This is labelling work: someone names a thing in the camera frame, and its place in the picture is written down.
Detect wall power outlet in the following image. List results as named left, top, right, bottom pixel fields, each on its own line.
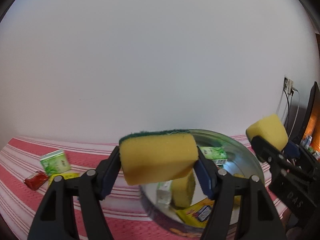
left=283, top=77, right=293, bottom=95

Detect red snack packet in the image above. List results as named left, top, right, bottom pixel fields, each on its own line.
left=24, top=171, right=49, bottom=191

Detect small green tissue pack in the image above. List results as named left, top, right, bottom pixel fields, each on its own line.
left=40, top=150, right=71, bottom=176

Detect worn green speckled sponge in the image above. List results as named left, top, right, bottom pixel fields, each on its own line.
left=171, top=170, right=196, bottom=208

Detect yellow blue cracker packet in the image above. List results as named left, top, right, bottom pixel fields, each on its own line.
left=176, top=198, right=214, bottom=229

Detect round metal cookie tin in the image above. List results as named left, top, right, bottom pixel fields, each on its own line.
left=139, top=129, right=265, bottom=238

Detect yellow sponge green backing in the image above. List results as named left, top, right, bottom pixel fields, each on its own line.
left=119, top=129, right=199, bottom=186

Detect black power cable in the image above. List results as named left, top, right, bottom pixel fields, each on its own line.
left=283, top=90, right=292, bottom=131

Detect large green tissue pack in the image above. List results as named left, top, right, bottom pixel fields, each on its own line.
left=200, top=146, right=228, bottom=166

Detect white power cable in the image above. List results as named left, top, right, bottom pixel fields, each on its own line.
left=288, top=88, right=300, bottom=137

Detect orange yellow snack packet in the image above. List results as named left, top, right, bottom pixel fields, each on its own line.
left=48, top=172, right=80, bottom=187

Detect cluttered items on shelf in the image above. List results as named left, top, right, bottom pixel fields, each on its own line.
left=301, top=134, right=320, bottom=160

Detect pink striped bed cover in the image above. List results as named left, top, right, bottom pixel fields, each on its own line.
left=0, top=134, right=286, bottom=240

